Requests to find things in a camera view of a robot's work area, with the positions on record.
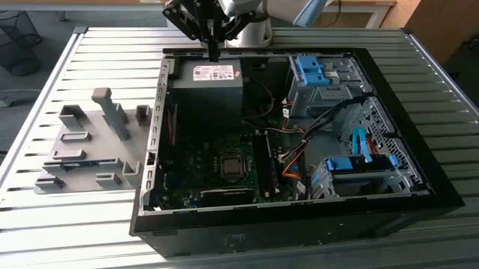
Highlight yellow black wire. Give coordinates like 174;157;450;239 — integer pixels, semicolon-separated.
241;77;277;121

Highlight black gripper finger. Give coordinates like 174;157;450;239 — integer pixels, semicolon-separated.
213;11;268;62
161;2;214;62

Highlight metal socket cover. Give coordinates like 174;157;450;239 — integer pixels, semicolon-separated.
217;151;248;183

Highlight grey power supply unit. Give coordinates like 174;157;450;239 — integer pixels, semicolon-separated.
172;58;246;126

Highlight white plug wire bundle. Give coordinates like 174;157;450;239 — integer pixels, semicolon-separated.
277;140;309;165

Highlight white framed wooden desk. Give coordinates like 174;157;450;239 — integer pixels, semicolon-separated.
320;0;397;29

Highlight low metal disk bay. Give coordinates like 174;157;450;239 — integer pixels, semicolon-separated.
305;155;416;199

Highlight blue disk carrier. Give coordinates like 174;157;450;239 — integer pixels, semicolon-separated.
324;155;397;171

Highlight tall metal drive cage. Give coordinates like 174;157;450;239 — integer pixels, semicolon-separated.
286;54;374;119

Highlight orange red power cable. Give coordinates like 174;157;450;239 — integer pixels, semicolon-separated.
280;98;304;135

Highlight black open PC case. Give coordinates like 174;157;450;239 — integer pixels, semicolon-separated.
128;47;465;257

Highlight wooden cabinet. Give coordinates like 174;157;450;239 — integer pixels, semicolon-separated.
404;0;479;66

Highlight black cable bundle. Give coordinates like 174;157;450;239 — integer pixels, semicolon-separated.
297;96;366;145

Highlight silver CPU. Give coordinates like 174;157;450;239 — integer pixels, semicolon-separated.
222;158;242;175

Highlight red SATA wire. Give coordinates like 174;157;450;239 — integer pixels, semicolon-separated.
364;136;378;157

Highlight blue labelled RAM stick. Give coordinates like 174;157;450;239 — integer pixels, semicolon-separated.
58;159;117;172

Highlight blue SATA wire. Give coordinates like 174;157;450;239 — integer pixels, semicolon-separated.
350;127;373;163

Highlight grey parts rack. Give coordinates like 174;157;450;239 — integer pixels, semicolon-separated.
33;87;154;194

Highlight green motherboard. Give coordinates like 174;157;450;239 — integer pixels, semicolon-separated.
154;130;300;210

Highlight grey floor bracket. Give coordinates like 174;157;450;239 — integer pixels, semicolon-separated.
0;89;41;108

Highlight long wooden desk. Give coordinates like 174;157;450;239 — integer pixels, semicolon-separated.
0;0;168;12

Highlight blue drive carrier latch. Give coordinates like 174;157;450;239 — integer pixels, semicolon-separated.
293;55;333;86

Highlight black hard disk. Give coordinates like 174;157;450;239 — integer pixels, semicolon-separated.
350;155;390;172

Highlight white grey wire bundle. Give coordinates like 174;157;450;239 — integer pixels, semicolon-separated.
241;119;305;135

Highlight black graphics card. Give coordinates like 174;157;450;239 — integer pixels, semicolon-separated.
197;187;256;207

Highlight orange wire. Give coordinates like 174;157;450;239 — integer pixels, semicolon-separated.
280;155;302;179

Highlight black mesh waste basket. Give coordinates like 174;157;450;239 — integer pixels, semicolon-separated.
0;10;42;77

